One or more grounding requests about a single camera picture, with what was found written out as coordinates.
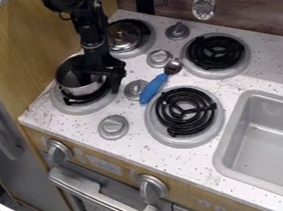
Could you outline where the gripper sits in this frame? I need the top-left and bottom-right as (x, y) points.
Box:
(67, 46), (131, 101)

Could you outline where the toy sink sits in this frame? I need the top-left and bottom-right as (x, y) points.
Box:
(201, 84), (283, 211)

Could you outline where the blue handled silver spoon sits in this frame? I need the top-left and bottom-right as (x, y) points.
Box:
(132, 56), (190, 106)

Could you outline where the toy stove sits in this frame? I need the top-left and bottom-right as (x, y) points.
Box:
(39, 0), (266, 169)

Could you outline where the silver pot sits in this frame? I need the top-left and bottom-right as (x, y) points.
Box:
(51, 47), (115, 102)

